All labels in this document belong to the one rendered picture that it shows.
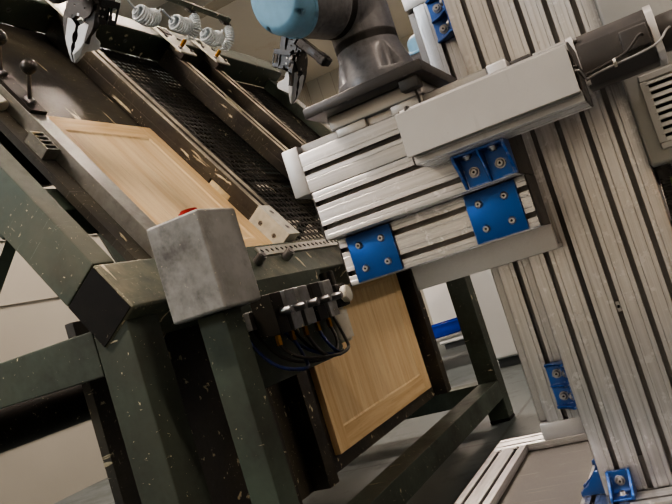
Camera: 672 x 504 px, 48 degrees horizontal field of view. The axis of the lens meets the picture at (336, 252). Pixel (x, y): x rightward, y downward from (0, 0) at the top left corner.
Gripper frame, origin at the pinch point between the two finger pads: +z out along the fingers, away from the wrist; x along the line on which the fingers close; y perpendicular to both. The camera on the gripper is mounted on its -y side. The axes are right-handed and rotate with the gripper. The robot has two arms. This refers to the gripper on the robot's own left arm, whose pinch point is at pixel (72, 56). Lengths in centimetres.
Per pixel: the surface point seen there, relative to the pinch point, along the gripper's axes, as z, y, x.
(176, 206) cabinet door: 30.6, 27.3, -16.4
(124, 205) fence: 28.2, 4.5, -19.1
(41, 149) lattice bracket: 22.5, -0.2, 3.7
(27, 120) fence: 18.6, 3.9, 14.1
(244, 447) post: 52, -19, -76
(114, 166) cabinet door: 25.0, 19.4, -1.0
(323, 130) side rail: 18, 191, 32
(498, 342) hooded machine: 123, 334, -57
